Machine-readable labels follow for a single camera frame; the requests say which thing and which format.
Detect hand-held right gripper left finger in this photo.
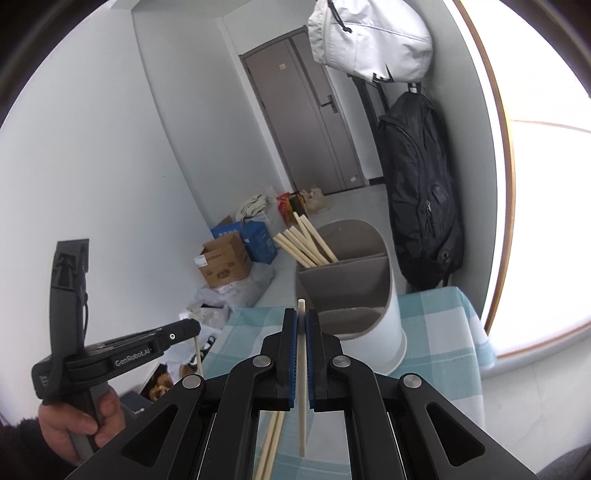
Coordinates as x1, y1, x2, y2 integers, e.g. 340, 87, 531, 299
65, 308, 297, 480

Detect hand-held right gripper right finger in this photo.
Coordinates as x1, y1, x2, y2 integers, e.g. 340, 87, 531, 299
305, 308, 541, 480

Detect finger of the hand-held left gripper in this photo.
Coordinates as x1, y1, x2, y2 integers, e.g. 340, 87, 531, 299
148, 320, 202, 354

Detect white utensil holder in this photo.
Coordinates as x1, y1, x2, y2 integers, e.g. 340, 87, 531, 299
295, 220, 408, 376

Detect bunch of bamboo chopsticks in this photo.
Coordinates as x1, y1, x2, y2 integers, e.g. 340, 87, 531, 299
272, 211, 340, 268

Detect person's left hand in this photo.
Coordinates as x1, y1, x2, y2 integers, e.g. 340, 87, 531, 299
38, 386, 127, 467

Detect grey plastic parcel bags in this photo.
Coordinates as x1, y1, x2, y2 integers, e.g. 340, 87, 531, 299
191, 265, 276, 308

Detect dark blue shoe box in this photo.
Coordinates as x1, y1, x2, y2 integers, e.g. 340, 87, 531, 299
121, 392, 156, 415

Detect brown cardboard box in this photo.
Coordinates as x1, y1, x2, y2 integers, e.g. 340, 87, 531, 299
194, 232, 253, 289

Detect blue printed carton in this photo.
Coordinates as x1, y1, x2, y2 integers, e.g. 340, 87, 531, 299
211, 215, 245, 245
241, 220, 279, 265

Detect teal checked tablecloth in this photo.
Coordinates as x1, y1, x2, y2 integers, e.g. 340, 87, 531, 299
201, 286, 497, 480

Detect cream cloth bag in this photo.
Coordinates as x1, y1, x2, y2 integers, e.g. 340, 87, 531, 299
235, 194, 271, 225

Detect red and yellow bag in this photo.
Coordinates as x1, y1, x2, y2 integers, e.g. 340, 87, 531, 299
277, 191, 305, 217

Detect pale translucent bag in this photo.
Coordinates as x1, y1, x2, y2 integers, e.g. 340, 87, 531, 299
301, 187, 331, 214

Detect black backpack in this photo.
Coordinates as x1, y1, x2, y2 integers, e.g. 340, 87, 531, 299
379, 90, 465, 291

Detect grey door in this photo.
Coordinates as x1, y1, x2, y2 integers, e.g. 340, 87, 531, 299
239, 28, 371, 197

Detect white backpack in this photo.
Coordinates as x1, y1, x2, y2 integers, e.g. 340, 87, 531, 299
307, 0, 434, 85

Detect wooden window frame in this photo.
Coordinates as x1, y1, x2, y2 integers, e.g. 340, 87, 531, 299
450, 0, 516, 361

